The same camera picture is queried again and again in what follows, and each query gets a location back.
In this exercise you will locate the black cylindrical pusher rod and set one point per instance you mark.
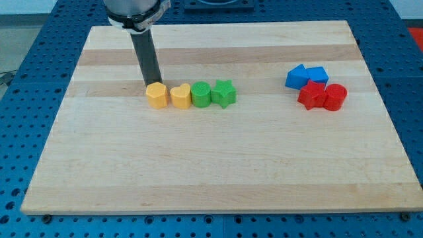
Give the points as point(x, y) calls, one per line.
point(145, 51)

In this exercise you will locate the yellow hexagon block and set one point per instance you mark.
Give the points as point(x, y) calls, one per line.
point(157, 95)

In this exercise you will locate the yellow heart block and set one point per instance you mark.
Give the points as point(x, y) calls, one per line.
point(181, 96)

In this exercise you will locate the green cylinder block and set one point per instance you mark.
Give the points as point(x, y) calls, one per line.
point(201, 94)

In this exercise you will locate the green star block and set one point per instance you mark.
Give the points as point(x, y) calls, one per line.
point(224, 93)

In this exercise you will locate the light wooden board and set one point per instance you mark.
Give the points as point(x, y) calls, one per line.
point(109, 152)

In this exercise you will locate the blue triangle block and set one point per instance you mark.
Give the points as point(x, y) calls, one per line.
point(297, 77)

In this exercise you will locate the red star block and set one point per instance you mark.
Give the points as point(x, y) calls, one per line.
point(312, 95)

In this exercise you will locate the blue cube block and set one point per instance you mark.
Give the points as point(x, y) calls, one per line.
point(317, 74)

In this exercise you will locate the red cylinder block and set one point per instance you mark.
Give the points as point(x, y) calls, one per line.
point(335, 97)

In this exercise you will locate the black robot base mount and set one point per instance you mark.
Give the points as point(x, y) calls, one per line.
point(218, 5)

